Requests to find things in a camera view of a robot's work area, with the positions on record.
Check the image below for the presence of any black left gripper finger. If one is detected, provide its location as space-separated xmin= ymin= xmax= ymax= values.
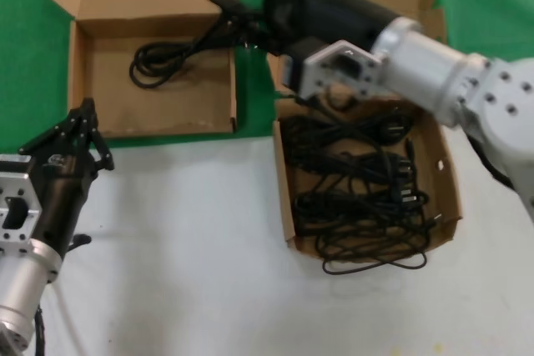
xmin=85 ymin=99 xmax=116 ymax=172
xmin=17 ymin=98 xmax=91 ymax=156

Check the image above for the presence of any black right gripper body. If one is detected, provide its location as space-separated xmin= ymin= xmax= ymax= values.
xmin=262 ymin=0 xmax=395 ymax=55

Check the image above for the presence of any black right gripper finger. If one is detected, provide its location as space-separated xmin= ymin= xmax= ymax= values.
xmin=208 ymin=0 xmax=268 ymax=47

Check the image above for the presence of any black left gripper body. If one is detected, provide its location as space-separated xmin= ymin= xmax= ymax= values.
xmin=28 ymin=149 xmax=99 ymax=255

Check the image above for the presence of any black power cable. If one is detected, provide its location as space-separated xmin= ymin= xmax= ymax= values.
xmin=287 ymin=149 xmax=418 ymax=184
xmin=279 ymin=116 xmax=416 ymax=152
xmin=294 ymin=187 xmax=441 ymax=277
xmin=128 ymin=18 xmax=251 ymax=90

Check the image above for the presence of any empty-lidded brown cardboard box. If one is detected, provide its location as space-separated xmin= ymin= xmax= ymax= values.
xmin=48 ymin=0 xmax=249 ymax=138

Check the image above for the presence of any torn brown cardboard box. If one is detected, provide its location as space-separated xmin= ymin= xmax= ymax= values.
xmin=266 ymin=0 xmax=464 ymax=263

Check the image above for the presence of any green table cloth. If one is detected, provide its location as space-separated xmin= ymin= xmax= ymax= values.
xmin=0 ymin=0 xmax=534 ymax=153

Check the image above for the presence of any small black bracket tab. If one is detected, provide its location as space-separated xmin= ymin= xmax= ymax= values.
xmin=66 ymin=233 xmax=93 ymax=253

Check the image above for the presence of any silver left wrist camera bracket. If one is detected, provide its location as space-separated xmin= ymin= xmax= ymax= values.
xmin=0 ymin=154 xmax=45 ymax=255

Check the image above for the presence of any black tangled power cable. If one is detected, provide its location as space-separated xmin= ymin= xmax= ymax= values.
xmin=294 ymin=187 xmax=441 ymax=277

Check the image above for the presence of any black cable with silver connector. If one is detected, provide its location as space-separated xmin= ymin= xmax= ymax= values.
xmin=469 ymin=133 xmax=521 ymax=190

